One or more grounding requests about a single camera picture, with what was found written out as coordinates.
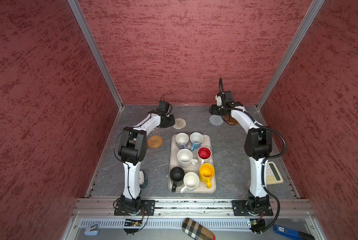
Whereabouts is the grey round coaster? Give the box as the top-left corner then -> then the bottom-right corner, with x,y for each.
209,115 -> 224,126

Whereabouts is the brown glossy round coaster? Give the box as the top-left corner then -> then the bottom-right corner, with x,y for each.
223,115 -> 238,126

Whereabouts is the brown wicker round coaster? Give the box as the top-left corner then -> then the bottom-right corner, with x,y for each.
147,135 -> 163,149

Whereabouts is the pink flower coaster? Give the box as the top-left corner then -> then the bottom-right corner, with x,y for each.
150,127 -> 159,134

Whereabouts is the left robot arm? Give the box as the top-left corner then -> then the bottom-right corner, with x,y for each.
115,110 -> 175,215

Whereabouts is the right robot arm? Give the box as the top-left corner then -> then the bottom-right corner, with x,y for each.
210,105 -> 286,216

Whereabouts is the white mug purple outside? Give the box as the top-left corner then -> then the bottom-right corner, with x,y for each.
175,133 -> 190,150

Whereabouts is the blue mug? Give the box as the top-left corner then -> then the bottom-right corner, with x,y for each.
190,132 -> 204,151

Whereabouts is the white mug centre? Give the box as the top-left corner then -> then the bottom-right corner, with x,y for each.
177,149 -> 198,168

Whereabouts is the red mug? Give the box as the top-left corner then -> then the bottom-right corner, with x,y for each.
197,147 -> 212,164

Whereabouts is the black mug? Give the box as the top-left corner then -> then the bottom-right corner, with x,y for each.
169,167 -> 185,193

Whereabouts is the beige serving tray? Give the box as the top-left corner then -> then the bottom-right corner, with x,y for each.
168,133 -> 217,194

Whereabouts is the teal alarm clock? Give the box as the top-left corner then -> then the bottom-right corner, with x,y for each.
139,171 -> 148,189

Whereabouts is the yellow mug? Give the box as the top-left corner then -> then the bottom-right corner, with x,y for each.
200,163 -> 215,189

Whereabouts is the white mug front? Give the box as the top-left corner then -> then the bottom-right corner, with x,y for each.
180,172 -> 200,193

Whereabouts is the cream calculator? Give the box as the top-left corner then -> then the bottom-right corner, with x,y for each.
266,162 -> 284,185

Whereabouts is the plaid glasses case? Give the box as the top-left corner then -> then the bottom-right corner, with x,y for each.
182,218 -> 216,240

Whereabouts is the small stapler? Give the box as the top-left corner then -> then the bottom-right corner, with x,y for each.
84,223 -> 99,237

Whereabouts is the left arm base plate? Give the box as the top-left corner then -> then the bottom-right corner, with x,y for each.
114,200 -> 155,217

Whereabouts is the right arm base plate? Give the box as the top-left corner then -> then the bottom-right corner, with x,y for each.
232,200 -> 274,217

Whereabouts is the blue handled tool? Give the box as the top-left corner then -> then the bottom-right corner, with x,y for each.
273,225 -> 315,240

